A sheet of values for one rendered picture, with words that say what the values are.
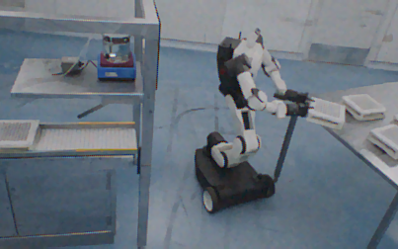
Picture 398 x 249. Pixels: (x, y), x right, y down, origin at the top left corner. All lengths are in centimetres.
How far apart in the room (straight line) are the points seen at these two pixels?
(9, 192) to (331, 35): 485
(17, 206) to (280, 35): 442
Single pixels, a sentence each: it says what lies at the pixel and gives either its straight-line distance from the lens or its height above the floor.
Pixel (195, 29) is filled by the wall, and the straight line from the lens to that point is 581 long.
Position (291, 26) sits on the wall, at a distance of 595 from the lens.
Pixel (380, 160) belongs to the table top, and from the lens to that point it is 272.
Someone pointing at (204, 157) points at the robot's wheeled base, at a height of 17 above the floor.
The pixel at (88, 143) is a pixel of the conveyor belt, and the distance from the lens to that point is 238.
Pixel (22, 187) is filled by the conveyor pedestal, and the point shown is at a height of 58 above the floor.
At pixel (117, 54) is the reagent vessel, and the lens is 207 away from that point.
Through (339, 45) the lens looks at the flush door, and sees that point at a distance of 625.
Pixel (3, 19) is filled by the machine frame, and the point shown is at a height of 164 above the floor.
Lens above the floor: 228
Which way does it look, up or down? 34 degrees down
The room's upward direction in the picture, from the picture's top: 8 degrees clockwise
